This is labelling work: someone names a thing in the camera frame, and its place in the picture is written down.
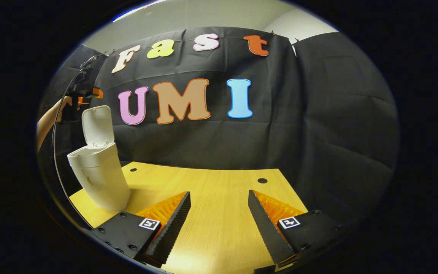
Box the wooden desktop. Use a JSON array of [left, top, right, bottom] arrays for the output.
[[69, 162, 309, 274]]

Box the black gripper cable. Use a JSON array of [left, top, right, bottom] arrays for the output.
[[51, 57, 98, 229]]

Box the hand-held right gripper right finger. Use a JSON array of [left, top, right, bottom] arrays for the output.
[[247, 189, 342, 268]]

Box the white desktop garbage bin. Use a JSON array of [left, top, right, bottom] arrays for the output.
[[67, 105, 131, 212]]

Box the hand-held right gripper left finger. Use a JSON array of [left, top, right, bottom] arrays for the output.
[[89, 191, 192, 269]]

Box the black backdrop cloth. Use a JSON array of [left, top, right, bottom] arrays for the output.
[[36, 26, 400, 244]]

